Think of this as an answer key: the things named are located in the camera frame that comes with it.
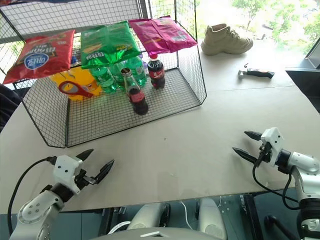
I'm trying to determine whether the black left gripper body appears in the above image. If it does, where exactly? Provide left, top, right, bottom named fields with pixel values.
left=74, top=169, right=98, bottom=193

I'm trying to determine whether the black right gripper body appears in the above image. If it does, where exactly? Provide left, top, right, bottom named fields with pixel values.
left=257, top=140, right=273, bottom=164

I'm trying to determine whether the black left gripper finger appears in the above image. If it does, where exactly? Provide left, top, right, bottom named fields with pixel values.
left=75, top=148, right=95, bottom=161
left=94, top=159, right=116, bottom=185

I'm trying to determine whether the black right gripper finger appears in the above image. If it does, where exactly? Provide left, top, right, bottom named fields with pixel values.
left=243, top=130, right=262, bottom=142
left=232, top=147, right=259, bottom=165

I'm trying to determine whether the green plastic soda bottle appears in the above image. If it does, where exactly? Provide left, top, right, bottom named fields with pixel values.
left=109, top=60, right=129, bottom=90
left=90, top=65, right=118, bottom=94
left=126, top=55, right=148, bottom=87

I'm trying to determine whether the glass cola bottle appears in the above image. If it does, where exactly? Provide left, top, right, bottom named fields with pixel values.
left=120, top=67, right=150, bottom=116

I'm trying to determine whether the silver robot leg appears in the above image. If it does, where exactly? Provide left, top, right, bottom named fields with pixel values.
left=198, top=197, right=229, bottom=240
left=125, top=202, right=171, bottom=231

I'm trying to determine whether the black side table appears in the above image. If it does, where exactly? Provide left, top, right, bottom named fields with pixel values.
left=285, top=66, right=320, bottom=114

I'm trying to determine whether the black rod with knob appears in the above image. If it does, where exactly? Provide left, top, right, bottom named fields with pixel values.
left=264, top=214, right=302, bottom=240

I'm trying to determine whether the yellow snack bag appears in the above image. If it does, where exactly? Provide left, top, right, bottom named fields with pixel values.
left=49, top=65, right=103, bottom=102

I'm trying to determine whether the grey robot torso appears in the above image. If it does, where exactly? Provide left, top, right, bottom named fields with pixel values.
left=91, top=225, right=226, bottom=240

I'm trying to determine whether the beige sneaker shoe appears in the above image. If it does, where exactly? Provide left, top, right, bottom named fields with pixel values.
left=200, top=23, right=254, bottom=56

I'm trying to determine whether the dark framed panel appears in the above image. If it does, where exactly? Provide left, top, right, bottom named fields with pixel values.
left=304, top=37, right=320, bottom=70

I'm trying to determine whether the red chip bag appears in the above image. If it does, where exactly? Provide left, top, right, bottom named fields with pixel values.
left=2, top=29, right=76, bottom=85

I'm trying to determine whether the green chip bag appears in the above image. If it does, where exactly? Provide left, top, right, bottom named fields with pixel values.
left=79, top=20, right=142, bottom=70

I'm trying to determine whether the magenta chip bag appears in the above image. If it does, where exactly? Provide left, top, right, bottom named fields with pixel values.
left=128, top=15, right=198, bottom=57

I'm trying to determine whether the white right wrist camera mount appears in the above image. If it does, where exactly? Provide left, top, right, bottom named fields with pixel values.
left=260, top=127, right=286, bottom=166

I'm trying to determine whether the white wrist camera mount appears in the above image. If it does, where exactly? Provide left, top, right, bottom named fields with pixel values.
left=53, top=154, right=84, bottom=195
left=260, top=127, right=286, bottom=166

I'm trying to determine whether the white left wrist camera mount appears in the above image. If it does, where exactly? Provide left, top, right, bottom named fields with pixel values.
left=53, top=154, right=84, bottom=195

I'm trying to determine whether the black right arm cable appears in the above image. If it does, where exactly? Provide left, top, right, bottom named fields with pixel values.
left=252, top=149, right=301, bottom=211

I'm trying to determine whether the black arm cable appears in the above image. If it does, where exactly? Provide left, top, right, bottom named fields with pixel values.
left=7, top=156, right=58, bottom=235
left=252, top=149, right=301, bottom=211

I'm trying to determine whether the hammer with black handle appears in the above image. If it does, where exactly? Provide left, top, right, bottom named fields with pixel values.
left=237, top=69, right=275, bottom=81

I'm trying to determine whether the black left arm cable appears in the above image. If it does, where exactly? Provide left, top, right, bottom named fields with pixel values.
left=7, top=156, right=58, bottom=235

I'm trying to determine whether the thin white cable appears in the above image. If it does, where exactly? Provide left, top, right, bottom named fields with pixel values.
left=179, top=199, right=200, bottom=231

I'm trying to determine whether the black wire mesh rack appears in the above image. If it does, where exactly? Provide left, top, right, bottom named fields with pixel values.
left=0, top=0, right=208, bottom=148

